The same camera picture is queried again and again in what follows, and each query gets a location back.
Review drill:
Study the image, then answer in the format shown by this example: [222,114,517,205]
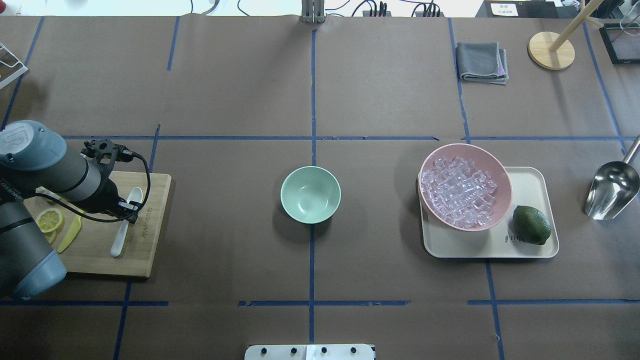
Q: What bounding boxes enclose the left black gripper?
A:
[82,139,142,224]

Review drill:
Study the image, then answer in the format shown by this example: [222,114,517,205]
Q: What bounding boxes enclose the white plastic spoon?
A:
[110,187,143,258]

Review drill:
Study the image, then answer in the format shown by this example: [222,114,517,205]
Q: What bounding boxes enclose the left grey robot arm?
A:
[0,120,146,300]

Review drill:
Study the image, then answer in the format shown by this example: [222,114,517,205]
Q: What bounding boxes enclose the mint green bowl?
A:
[279,166,342,224]

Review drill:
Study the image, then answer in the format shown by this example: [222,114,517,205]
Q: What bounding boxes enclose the clear ice cubes pile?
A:
[418,156,498,230]

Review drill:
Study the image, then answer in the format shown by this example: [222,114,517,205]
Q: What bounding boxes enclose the pink bowl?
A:
[417,143,513,231]

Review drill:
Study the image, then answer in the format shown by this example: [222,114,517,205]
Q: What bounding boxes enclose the metal ice scoop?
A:
[583,136,640,220]

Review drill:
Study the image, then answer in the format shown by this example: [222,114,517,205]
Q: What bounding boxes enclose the yellow plastic knife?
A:
[57,214,83,254]

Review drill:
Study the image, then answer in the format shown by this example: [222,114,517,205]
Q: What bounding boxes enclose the bamboo cutting board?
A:
[24,171,173,278]

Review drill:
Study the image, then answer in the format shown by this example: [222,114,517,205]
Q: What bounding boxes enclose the black power strip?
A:
[361,0,393,18]

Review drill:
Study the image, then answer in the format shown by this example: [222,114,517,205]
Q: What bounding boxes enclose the folded grey cloth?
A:
[455,42,509,85]

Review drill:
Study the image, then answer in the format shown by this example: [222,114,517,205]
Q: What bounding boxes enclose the green lime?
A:
[512,205,553,246]

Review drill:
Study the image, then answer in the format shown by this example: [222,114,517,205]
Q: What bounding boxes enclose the cream plastic tray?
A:
[420,166,559,259]

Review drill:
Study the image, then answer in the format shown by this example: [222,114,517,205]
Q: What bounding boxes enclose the black box with label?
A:
[475,0,579,19]

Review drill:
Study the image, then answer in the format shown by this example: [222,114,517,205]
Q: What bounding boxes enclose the wooden stand with pole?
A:
[526,0,603,71]

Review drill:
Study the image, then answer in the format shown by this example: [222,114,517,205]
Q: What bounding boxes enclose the black framed tray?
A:
[599,22,640,65]

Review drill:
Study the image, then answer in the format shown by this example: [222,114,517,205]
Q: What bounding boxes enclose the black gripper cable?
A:
[30,147,152,224]

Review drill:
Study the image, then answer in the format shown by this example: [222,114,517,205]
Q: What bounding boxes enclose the white wire rack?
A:
[0,43,28,89]

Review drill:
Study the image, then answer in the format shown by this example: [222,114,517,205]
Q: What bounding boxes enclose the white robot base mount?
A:
[244,343,377,360]

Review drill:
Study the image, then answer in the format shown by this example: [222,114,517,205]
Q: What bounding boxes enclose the metal camera post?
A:
[300,0,326,24]

